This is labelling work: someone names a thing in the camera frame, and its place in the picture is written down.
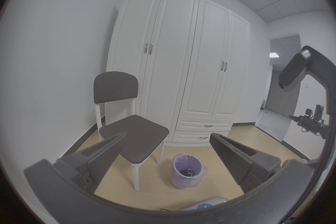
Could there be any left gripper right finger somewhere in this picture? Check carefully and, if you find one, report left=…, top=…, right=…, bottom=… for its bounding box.
left=209, top=133, right=283, bottom=194

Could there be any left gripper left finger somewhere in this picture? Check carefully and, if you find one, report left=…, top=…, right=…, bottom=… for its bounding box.
left=56, top=132, right=128, bottom=194

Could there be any purple plastic bag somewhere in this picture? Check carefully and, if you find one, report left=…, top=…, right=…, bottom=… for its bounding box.
left=171, top=153, right=208, bottom=190

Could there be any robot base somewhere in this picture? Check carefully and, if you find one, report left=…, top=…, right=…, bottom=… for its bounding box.
left=180, top=196, right=229, bottom=211

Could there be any white trash bin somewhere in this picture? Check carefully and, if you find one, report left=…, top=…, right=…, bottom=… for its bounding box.
left=171, top=154, right=208, bottom=189

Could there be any grey curtain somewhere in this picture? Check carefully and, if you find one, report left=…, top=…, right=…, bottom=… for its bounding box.
left=265, top=69, right=301, bottom=118

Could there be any white chair with grey cushions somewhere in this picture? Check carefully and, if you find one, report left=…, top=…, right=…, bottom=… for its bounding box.
left=93, top=71, right=170, bottom=192

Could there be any white wardrobe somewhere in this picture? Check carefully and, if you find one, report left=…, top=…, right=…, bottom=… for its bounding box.
left=106, top=0, right=251, bottom=147

